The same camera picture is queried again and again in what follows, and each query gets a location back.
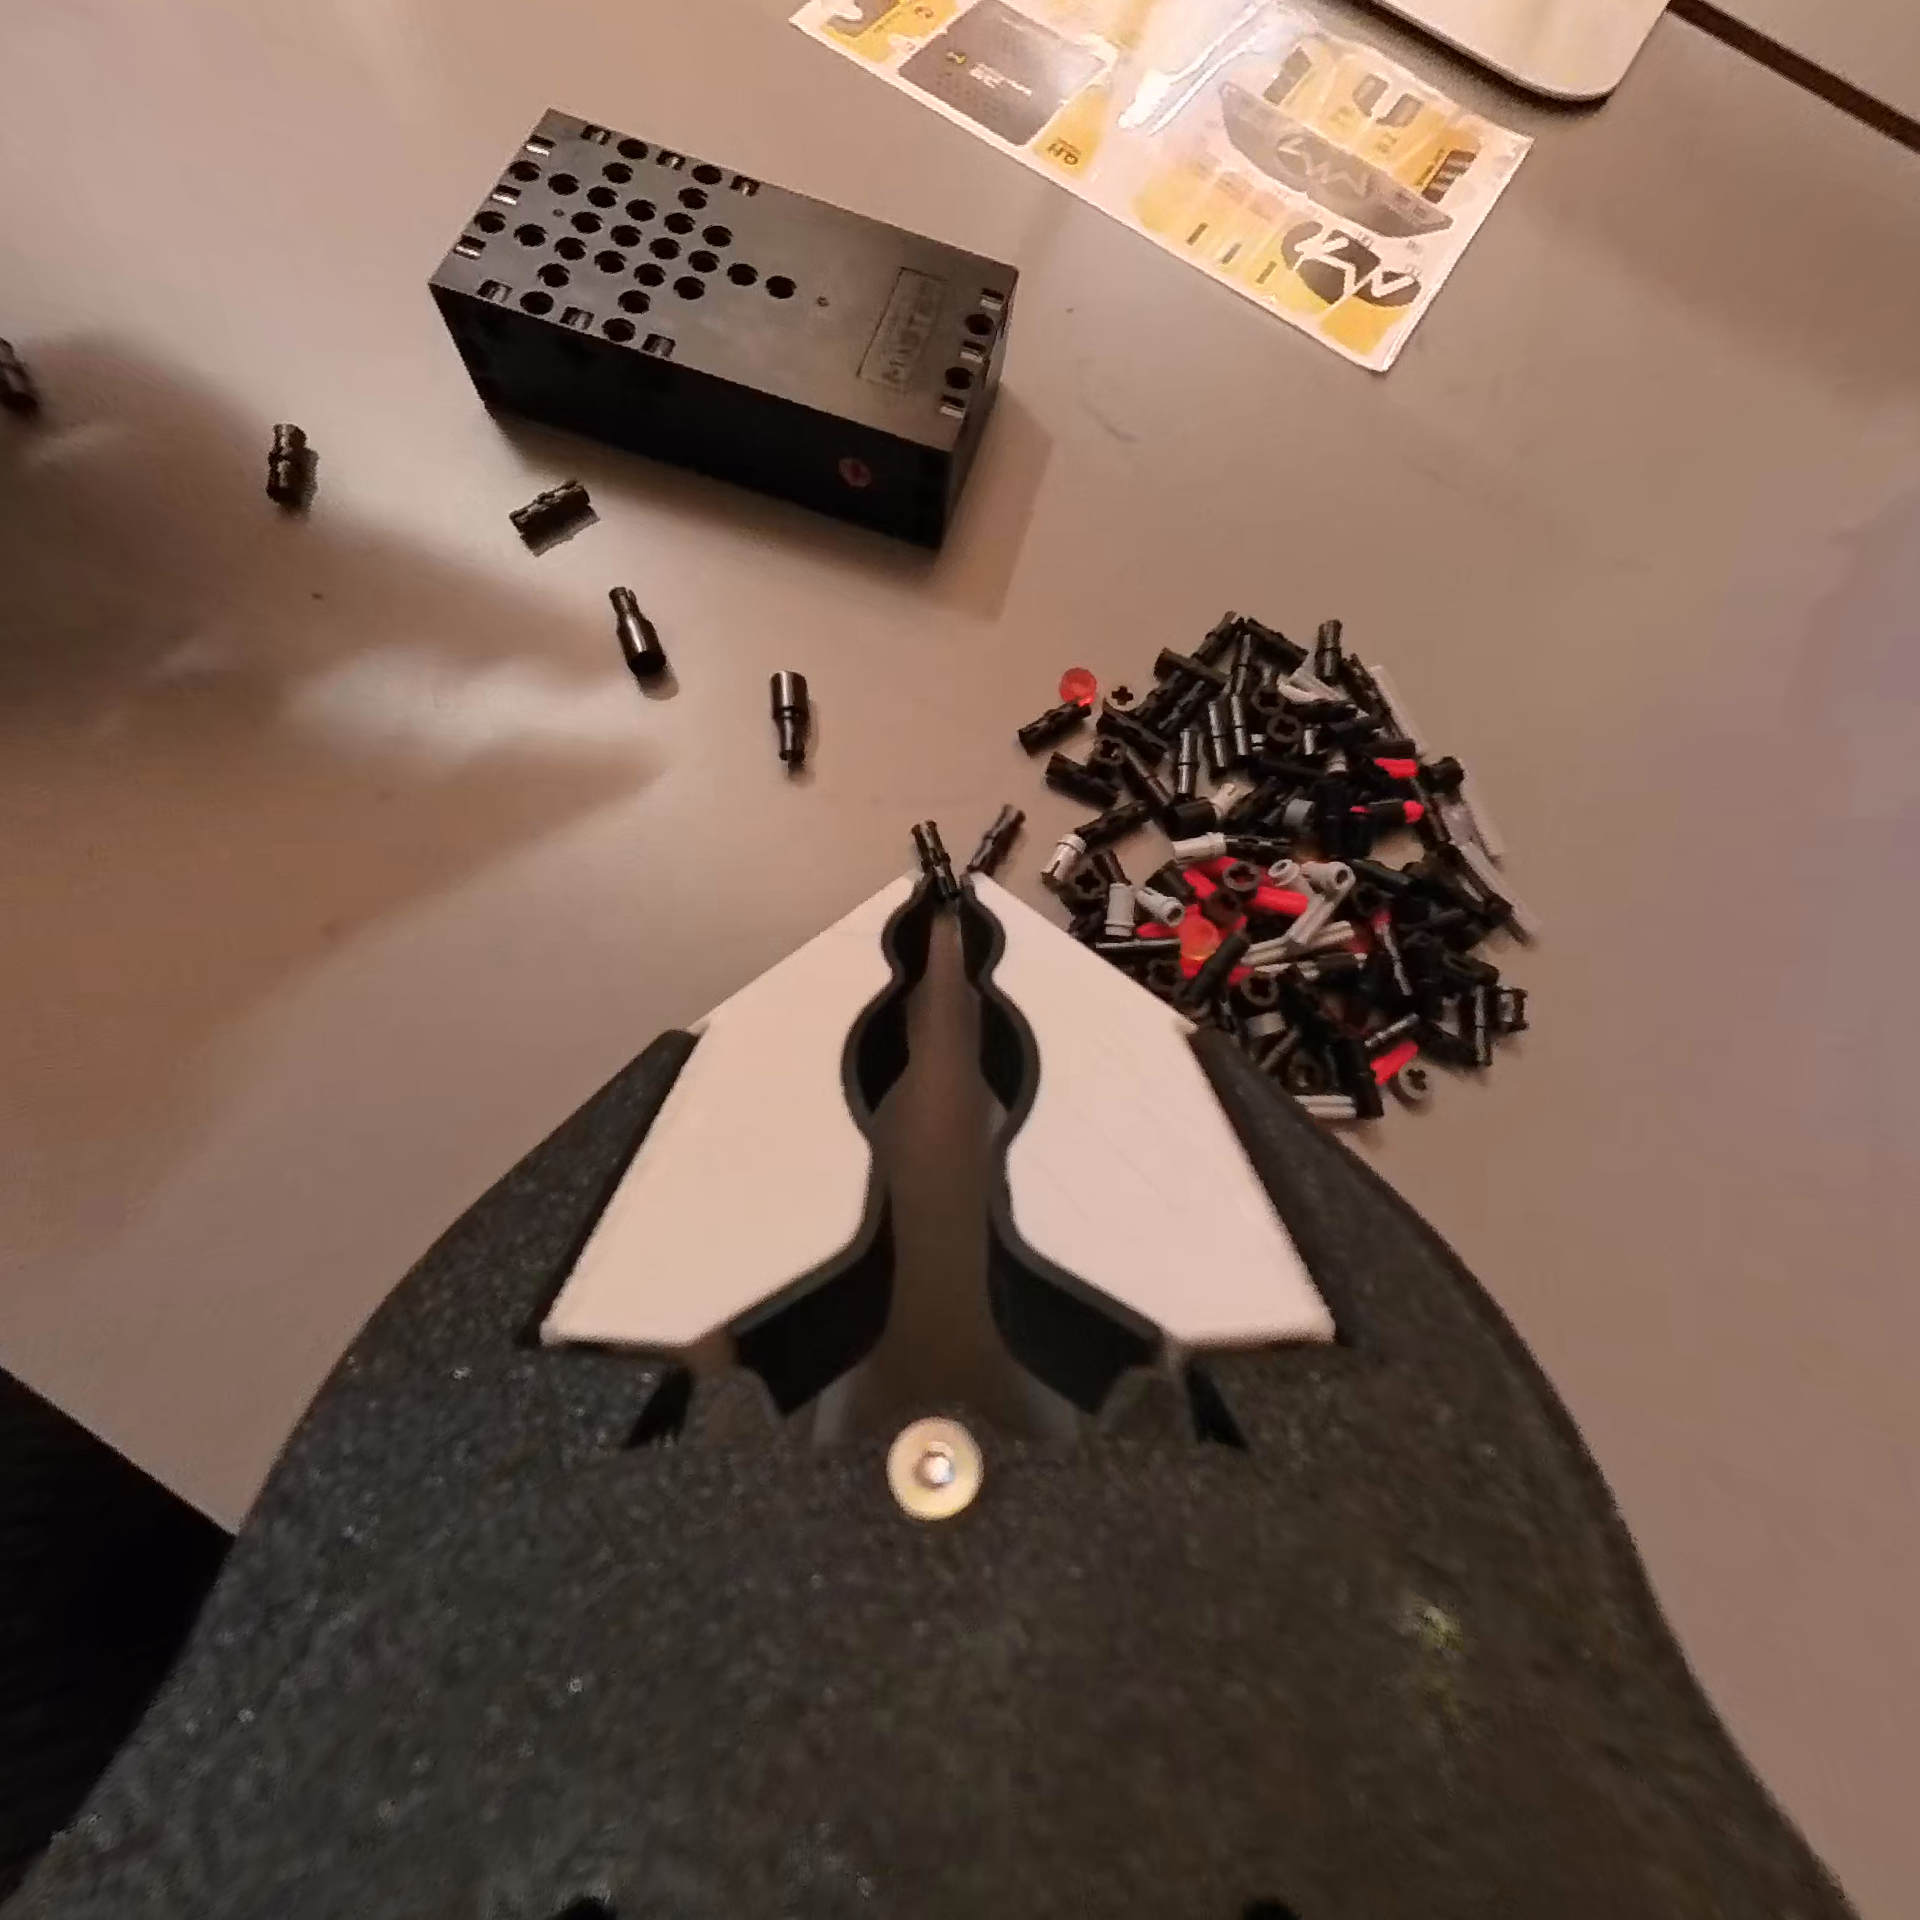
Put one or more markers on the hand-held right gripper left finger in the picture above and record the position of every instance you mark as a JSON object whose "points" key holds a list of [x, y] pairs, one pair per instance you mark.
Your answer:
{"points": [[723, 1170]]}

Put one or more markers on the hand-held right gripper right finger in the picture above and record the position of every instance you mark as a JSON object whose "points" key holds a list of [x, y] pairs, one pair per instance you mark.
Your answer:
{"points": [[1156, 1170]]}

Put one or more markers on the pile of mixed plastic pins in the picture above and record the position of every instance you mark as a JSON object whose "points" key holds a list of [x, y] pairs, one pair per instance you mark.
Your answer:
{"points": [[1292, 841]]}

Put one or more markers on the small black plastic pin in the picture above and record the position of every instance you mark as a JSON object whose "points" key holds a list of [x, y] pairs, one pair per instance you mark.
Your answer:
{"points": [[641, 630], [287, 461], [790, 718], [546, 513], [996, 839], [18, 379], [933, 858]]}

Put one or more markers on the black perforated plastic block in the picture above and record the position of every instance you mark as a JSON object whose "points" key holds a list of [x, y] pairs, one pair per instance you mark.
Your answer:
{"points": [[780, 348]]}

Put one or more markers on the yellow and black sticker sheet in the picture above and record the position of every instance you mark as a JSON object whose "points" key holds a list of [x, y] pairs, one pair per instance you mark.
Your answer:
{"points": [[1350, 166]]}

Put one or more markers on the silver monitor stand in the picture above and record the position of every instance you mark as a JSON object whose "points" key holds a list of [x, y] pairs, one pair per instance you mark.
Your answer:
{"points": [[1561, 36]]}

